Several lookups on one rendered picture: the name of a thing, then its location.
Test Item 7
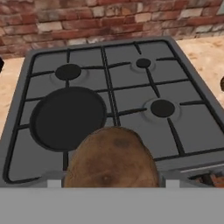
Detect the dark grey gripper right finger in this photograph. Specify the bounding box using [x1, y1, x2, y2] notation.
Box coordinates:
[158, 169, 202, 188]

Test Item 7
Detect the brown potato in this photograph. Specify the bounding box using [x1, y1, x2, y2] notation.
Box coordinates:
[63, 125, 161, 188]

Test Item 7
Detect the grey gas hob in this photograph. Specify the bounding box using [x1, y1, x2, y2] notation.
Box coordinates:
[0, 35, 224, 188]

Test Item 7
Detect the black round pan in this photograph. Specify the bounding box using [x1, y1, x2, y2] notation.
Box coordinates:
[29, 86, 108, 153]

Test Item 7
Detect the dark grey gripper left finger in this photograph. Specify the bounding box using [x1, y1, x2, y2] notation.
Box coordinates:
[32, 170, 67, 188]

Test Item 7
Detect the silver oven handle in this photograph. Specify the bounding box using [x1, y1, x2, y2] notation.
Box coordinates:
[179, 163, 224, 175]

